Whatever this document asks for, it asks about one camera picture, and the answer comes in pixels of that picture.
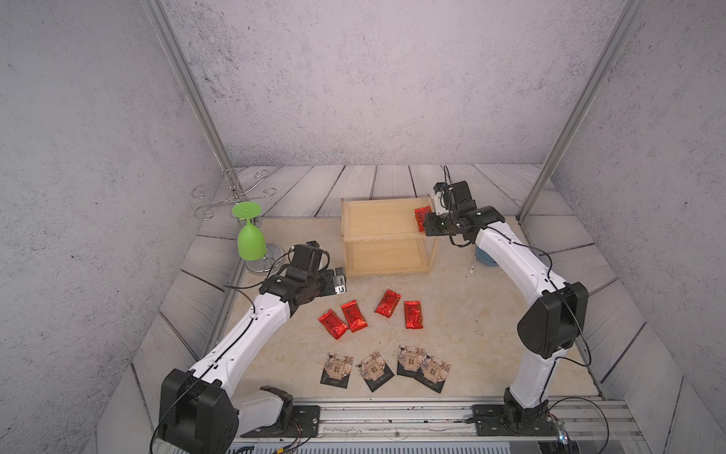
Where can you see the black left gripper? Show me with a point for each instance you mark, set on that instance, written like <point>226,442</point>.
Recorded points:
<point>328,275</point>

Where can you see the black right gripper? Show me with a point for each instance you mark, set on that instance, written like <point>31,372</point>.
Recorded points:
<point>429,227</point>

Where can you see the red tea bag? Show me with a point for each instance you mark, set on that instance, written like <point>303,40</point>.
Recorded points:
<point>354,317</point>
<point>388,303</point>
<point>333,324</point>
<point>421,217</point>
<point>413,315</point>

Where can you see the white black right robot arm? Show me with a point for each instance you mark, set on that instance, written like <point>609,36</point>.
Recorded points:
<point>556,309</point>

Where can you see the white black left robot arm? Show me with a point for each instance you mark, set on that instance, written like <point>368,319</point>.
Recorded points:
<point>196,411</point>

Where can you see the wooden two-tier shelf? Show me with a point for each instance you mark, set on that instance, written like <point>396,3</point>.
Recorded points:
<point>382,237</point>

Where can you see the black floral tea bag leftmost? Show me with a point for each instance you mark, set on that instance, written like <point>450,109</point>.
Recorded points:
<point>337,370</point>

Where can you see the black floral tea bag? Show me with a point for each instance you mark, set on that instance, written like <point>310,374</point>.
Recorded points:
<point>337,370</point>
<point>433,373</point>
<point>409,360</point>
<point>375,371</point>

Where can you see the black floral tea bag rightmost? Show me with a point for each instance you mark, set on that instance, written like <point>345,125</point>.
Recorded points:
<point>433,373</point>

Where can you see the blue ceramic bowl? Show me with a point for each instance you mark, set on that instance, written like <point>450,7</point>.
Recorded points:
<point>484,258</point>

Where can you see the green plastic wine glass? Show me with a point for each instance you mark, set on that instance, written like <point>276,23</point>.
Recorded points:
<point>251,243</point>

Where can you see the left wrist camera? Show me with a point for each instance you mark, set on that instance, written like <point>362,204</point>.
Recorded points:
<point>339,278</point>

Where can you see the silver wire glass rack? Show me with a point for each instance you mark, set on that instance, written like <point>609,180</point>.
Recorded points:
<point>218,220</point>

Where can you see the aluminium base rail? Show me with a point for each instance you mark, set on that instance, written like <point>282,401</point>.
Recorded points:
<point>441,425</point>

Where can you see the right aluminium frame post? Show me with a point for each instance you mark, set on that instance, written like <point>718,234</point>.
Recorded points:
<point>623,27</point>

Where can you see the aluminium frame post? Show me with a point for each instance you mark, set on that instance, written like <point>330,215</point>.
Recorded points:
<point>623,27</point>
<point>172,48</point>

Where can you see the left aluminium frame post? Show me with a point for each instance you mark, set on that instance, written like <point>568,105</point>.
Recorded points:
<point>172,48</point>

